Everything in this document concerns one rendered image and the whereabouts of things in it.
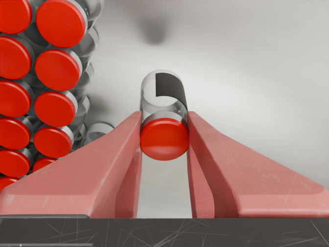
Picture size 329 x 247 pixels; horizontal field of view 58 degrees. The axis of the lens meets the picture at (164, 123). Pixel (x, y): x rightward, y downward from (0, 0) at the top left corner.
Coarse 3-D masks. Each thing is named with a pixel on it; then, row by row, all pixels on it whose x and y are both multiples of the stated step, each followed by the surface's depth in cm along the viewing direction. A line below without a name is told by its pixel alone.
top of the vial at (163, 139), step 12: (156, 120) 11; (168, 120) 11; (144, 132) 11; (156, 132) 11; (168, 132) 12; (180, 132) 12; (144, 144) 12; (156, 144) 12; (168, 144) 12; (180, 144) 12; (156, 156) 12; (168, 156) 12
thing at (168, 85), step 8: (160, 80) 14; (168, 80) 14; (176, 80) 14; (160, 88) 13; (168, 88) 13; (176, 88) 13; (168, 96) 13; (176, 96) 13; (184, 96) 14; (184, 104) 13
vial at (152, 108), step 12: (156, 72) 15; (168, 72) 15; (144, 84) 14; (144, 96) 13; (144, 108) 12; (156, 108) 12; (168, 108) 12; (180, 108) 12; (144, 120) 12; (180, 120) 12
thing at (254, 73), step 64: (128, 0) 16; (192, 0) 16; (256, 0) 16; (320, 0) 16; (128, 64) 18; (192, 64) 18; (256, 64) 18; (320, 64) 18; (256, 128) 21; (320, 128) 21
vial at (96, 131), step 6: (90, 126) 21; (96, 126) 21; (102, 126) 21; (108, 126) 21; (90, 132) 20; (96, 132) 20; (102, 132) 20; (108, 132) 20; (84, 138) 20; (90, 138) 20; (96, 138) 20; (84, 144) 19
